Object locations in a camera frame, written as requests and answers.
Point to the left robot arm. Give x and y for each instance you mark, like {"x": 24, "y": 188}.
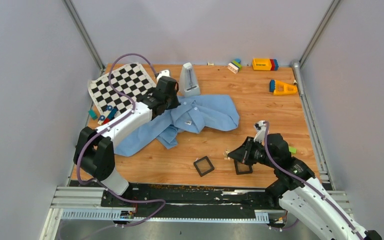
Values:
{"x": 94, "y": 152}

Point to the small green block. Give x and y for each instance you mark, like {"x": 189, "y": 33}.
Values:
{"x": 292, "y": 150}

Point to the teal small block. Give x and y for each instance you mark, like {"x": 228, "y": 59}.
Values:
{"x": 92, "y": 114}

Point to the yellow blue toy wedge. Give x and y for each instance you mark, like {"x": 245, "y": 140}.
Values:
{"x": 280, "y": 88}

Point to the white metronome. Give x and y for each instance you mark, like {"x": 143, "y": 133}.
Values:
{"x": 188, "y": 82}

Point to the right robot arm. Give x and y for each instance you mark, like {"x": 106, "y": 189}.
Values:
{"x": 298, "y": 191}

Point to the white green blue blocks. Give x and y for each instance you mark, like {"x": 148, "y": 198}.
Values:
{"x": 235, "y": 65}

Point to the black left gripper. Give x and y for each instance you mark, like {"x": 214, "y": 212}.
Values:
{"x": 176, "y": 102}

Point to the grey pipe in corner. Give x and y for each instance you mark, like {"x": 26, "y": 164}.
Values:
{"x": 296, "y": 67}

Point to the light blue shirt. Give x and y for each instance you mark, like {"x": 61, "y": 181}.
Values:
{"x": 215, "y": 111}

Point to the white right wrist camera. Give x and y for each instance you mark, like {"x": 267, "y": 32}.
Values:
{"x": 261, "y": 128}

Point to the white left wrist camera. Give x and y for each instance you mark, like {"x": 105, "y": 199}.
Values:
{"x": 163, "y": 73}

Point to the gold leaf brooch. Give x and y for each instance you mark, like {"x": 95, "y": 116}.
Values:
{"x": 226, "y": 155}

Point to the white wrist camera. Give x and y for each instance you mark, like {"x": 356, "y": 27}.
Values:
{"x": 261, "y": 128}
{"x": 163, "y": 73}

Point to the black white checkerboard mat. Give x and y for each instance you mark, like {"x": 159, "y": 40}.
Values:
{"x": 130, "y": 79}

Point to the black square frame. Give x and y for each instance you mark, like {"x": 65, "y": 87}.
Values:
{"x": 203, "y": 166}
{"x": 242, "y": 169}

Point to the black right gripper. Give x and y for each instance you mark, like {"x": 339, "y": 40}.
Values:
{"x": 241, "y": 154}

